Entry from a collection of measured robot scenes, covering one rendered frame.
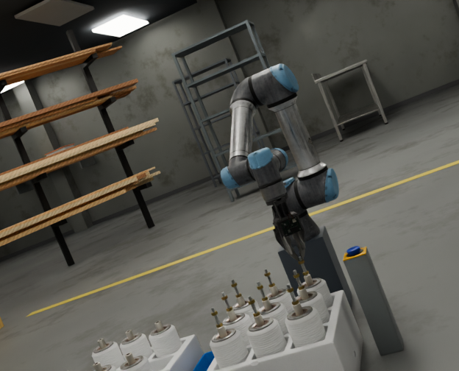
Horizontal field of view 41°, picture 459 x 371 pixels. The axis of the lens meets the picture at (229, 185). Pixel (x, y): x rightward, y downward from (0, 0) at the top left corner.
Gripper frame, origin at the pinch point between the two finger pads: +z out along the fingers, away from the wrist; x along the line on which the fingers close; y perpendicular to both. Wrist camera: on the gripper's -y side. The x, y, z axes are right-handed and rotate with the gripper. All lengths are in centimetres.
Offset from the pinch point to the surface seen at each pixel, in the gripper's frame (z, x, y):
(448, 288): 35, 46, -14
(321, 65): -87, 289, -912
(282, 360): 17.9, -18.2, 27.2
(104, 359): 12, -73, -23
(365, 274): 9.5, 14.3, 14.7
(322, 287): 10.9, 2.6, 4.6
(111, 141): -82, -85, -537
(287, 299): 11.4, -8.2, 0.2
